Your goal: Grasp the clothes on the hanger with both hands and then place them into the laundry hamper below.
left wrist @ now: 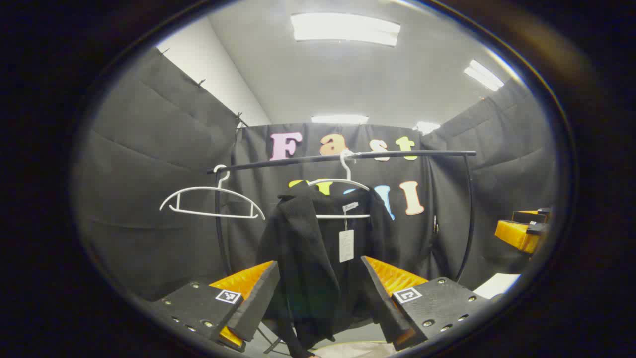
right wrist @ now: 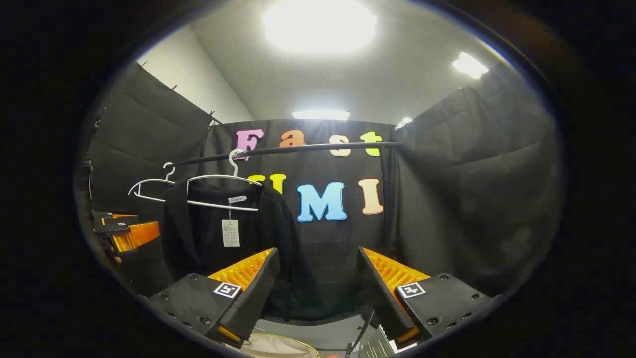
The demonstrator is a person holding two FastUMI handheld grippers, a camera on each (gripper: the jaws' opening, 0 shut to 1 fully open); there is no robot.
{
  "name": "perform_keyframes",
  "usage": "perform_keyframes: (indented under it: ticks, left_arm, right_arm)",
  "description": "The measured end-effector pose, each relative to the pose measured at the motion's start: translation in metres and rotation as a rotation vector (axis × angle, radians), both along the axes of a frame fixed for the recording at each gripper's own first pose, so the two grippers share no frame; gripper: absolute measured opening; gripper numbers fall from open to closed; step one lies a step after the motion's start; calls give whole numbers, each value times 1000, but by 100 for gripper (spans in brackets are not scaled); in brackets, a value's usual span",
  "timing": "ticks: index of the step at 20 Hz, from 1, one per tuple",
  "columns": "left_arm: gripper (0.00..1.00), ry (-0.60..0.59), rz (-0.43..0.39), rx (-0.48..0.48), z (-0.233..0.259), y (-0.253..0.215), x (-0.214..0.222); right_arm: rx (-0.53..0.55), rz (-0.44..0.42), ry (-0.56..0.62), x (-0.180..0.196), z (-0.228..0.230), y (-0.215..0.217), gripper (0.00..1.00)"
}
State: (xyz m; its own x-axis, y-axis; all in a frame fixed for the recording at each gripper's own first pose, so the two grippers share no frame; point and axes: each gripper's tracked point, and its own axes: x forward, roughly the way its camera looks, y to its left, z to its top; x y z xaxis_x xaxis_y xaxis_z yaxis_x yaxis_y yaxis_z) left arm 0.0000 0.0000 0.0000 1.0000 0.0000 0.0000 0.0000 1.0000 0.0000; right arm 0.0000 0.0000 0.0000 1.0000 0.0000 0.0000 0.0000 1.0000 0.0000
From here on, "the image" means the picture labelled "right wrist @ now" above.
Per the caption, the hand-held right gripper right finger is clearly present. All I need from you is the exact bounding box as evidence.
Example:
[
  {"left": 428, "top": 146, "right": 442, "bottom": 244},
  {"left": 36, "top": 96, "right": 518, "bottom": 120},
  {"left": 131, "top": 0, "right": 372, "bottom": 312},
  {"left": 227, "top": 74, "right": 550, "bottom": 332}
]
[{"left": 357, "top": 247, "right": 493, "bottom": 348}]

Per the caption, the white clothes hanger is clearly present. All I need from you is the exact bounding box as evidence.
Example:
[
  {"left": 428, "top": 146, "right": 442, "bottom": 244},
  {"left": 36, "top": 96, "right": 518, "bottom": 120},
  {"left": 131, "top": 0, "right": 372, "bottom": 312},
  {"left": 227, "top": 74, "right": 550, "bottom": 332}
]
[
  {"left": 186, "top": 149, "right": 263, "bottom": 212},
  {"left": 128, "top": 162, "right": 189, "bottom": 203}
]

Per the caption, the empty white clothes hanger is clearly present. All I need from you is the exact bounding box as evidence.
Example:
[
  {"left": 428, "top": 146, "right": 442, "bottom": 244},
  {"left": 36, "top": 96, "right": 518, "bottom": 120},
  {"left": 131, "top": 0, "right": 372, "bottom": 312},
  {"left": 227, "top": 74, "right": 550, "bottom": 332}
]
[{"left": 128, "top": 162, "right": 189, "bottom": 203}]

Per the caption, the black knit garment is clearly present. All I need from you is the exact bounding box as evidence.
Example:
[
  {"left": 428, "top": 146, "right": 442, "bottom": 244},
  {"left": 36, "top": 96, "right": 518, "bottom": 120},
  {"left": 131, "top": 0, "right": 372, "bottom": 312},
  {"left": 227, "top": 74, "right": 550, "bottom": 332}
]
[{"left": 163, "top": 179, "right": 299, "bottom": 321}]

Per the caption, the black clothes rack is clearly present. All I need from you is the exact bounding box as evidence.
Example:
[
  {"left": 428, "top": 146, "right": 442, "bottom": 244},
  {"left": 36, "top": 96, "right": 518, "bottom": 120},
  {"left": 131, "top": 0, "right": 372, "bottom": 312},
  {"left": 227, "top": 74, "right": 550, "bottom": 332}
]
[{"left": 169, "top": 142, "right": 405, "bottom": 264}]

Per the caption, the black backdrop cloth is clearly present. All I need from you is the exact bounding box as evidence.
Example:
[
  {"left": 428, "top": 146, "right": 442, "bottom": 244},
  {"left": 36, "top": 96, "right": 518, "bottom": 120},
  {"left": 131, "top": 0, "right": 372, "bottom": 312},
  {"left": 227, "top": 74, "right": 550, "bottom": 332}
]
[{"left": 87, "top": 60, "right": 564, "bottom": 324}]

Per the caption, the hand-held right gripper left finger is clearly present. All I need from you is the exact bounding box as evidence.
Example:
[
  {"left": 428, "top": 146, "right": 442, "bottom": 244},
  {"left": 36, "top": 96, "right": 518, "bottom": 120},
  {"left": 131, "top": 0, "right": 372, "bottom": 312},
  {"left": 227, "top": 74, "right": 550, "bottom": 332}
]
[{"left": 148, "top": 247, "right": 281, "bottom": 349}]

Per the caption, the white paper hang tag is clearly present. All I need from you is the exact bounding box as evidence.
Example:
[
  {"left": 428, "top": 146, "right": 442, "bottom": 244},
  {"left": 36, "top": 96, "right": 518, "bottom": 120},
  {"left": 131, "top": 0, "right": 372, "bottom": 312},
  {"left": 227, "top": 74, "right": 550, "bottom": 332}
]
[{"left": 222, "top": 219, "right": 241, "bottom": 248}]

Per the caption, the beige laundry hamper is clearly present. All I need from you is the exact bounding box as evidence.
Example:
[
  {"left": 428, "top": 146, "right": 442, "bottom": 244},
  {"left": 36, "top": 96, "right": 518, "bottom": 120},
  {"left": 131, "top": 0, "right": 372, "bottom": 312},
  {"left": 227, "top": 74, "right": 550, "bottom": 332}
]
[{"left": 238, "top": 332, "right": 321, "bottom": 358}]

